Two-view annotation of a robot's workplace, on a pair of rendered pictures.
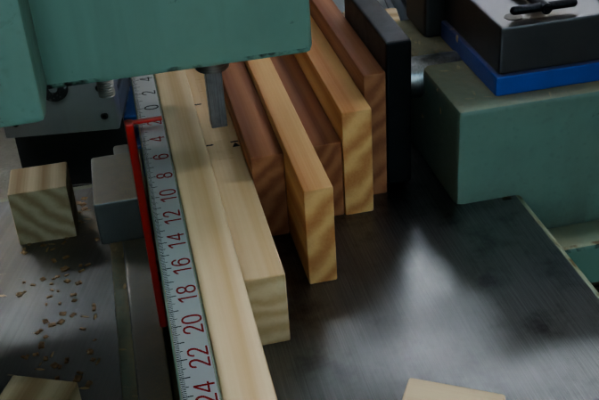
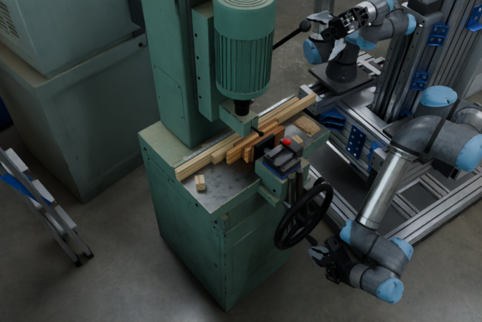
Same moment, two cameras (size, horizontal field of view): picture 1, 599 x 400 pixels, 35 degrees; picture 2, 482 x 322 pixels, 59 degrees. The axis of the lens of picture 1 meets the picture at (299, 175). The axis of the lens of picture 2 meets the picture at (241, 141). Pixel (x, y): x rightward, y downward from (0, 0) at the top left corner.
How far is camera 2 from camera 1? 1.25 m
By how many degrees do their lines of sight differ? 47
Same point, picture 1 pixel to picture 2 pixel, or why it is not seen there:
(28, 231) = not seen: hidden behind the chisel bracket
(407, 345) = (219, 176)
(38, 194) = not seen: hidden behind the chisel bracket
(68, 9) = (221, 112)
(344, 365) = (213, 171)
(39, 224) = not seen: hidden behind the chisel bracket
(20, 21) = (211, 112)
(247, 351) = (196, 159)
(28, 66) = (211, 116)
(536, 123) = (263, 171)
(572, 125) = (267, 175)
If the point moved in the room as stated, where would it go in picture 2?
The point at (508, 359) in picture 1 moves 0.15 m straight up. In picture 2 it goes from (222, 186) to (221, 157)
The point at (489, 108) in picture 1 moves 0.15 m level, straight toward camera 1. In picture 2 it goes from (258, 163) to (216, 173)
